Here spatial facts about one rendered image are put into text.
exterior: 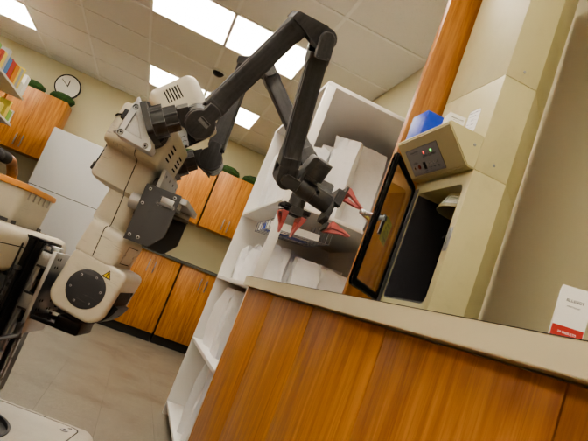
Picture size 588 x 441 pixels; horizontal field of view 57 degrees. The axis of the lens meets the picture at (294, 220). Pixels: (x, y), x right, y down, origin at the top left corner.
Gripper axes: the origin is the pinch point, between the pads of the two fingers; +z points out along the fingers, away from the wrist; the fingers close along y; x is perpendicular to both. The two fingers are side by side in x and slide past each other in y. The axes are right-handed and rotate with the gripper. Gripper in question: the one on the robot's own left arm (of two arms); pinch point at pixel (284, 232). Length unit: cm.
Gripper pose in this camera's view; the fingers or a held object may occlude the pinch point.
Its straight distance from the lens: 181.5
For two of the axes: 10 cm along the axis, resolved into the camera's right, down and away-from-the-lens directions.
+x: -3.4, 0.5, 9.4
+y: 8.7, 4.0, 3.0
